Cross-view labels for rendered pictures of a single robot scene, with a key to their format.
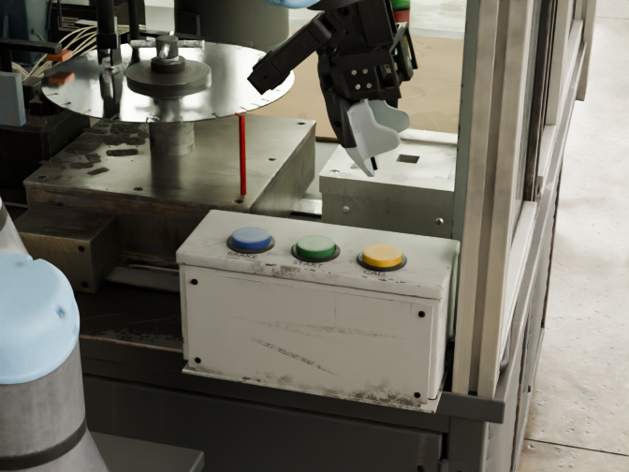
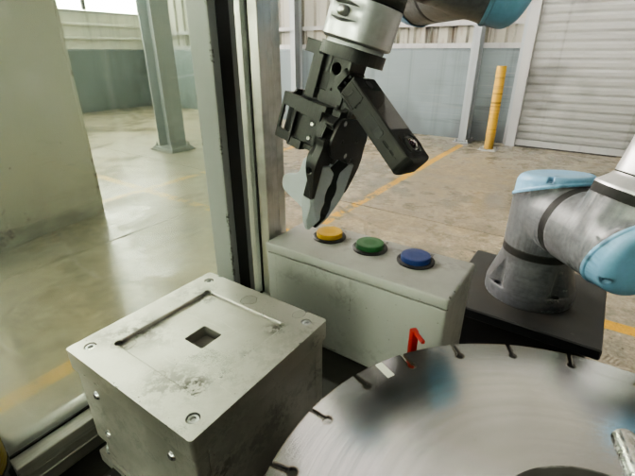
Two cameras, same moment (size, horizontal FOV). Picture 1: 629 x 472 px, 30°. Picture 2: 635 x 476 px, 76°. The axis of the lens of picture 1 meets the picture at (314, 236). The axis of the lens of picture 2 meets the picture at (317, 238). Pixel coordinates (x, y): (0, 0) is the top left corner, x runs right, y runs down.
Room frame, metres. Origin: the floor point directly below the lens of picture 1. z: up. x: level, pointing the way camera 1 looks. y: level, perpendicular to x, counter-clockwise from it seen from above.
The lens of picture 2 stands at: (1.61, 0.10, 1.16)
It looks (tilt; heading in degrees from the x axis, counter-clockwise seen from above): 25 degrees down; 200
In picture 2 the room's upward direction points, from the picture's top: straight up
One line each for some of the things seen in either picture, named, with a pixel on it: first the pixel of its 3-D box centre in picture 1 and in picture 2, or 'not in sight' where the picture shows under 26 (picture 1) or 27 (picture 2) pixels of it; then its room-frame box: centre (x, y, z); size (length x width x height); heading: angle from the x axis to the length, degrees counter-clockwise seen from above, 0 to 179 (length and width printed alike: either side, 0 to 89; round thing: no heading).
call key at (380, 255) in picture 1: (382, 259); (329, 236); (1.06, -0.07, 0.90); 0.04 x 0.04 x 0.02
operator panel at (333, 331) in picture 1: (318, 307); (362, 296); (1.10, -0.01, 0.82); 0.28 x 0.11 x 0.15; 75
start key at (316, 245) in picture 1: (315, 251); (369, 247); (1.08, 0.00, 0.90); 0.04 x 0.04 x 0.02
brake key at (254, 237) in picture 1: (251, 243); (415, 261); (1.10, 0.07, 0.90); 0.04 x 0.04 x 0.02
